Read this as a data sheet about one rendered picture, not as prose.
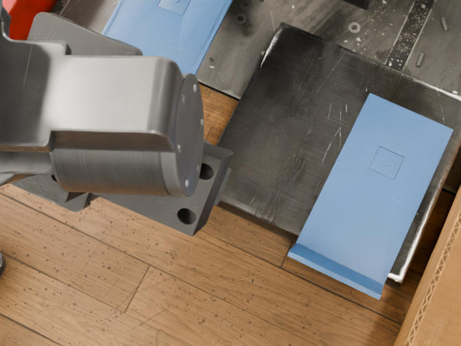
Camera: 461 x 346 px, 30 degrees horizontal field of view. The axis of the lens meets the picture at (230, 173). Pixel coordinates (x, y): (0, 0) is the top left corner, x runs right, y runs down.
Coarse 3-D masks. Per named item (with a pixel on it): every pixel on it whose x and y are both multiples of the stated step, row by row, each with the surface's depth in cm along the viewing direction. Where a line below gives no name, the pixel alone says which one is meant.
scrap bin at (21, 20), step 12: (12, 0) 66; (24, 0) 67; (36, 0) 69; (48, 0) 71; (12, 12) 66; (24, 12) 68; (36, 12) 70; (12, 24) 67; (24, 24) 69; (12, 36) 68; (24, 36) 70
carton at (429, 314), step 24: (456, 216) 59; (456, 240) 65; (432, 264) 61; (456, 264) 64; (432, 288) 57; (456, 288) 64; (408, 312) 62; (432, 312) 63; (456, 312) 63; (408, 336) 56; (432, 336) 62; (456, 336) 62
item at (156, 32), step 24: (144, 0) 63; (192, 0) 63; (216, 0) 63; (120, 24) 62; (144, 24) 62; (168, 24) 62; (192, 24) 62; (144, 48) 61; (168, 48) 61; (192, 48) 61
